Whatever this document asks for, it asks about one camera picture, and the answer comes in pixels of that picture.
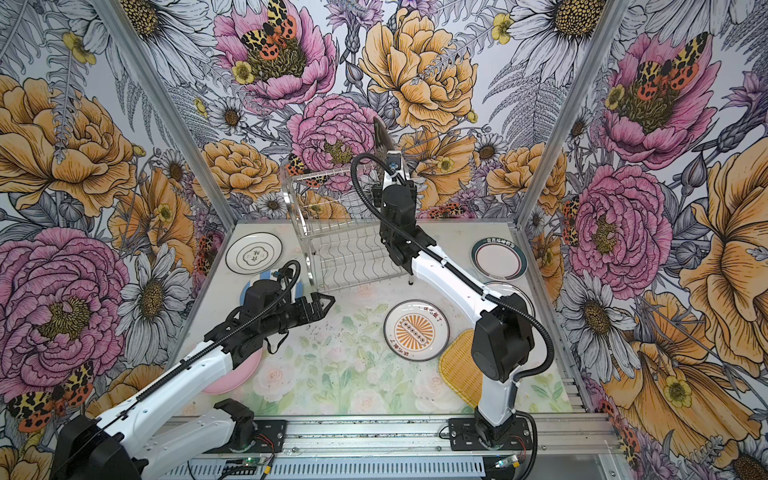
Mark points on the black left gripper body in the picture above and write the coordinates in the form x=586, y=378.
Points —
x=290, y=315

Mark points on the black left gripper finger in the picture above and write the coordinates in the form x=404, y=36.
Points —
x=315, y=316
x=321, y=300

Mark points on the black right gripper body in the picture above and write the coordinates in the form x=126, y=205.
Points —
x=414, y=189

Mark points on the orange sunburst white plate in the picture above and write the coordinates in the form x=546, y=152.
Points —
x=416, y=330

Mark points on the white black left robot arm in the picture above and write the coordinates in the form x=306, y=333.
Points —
x=124, y=442

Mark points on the blue white striped plate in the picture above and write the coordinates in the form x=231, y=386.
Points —
x=265, y=293

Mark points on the white plate with black rings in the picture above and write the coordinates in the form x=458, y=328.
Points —
x=254, y=253

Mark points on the pink round plate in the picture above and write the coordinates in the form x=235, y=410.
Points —
x=237, y=377

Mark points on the green red rimmed white plate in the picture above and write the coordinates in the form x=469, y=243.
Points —
x=498, y=259

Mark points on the white plate with colored dots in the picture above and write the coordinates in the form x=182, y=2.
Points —
x=516, y=291

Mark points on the yellow woven square tray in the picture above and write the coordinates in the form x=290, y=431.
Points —
x=459, y=371

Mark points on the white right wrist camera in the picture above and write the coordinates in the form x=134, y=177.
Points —
x=396, y=167

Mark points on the steel wire dish rack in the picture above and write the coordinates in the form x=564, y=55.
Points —
x=338, y=235

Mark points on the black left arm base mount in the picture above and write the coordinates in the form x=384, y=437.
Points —
x=251, y=435

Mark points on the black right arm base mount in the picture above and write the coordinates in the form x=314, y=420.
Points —
x=476, y=434

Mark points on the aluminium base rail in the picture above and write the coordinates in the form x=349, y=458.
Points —
x=565, y=445

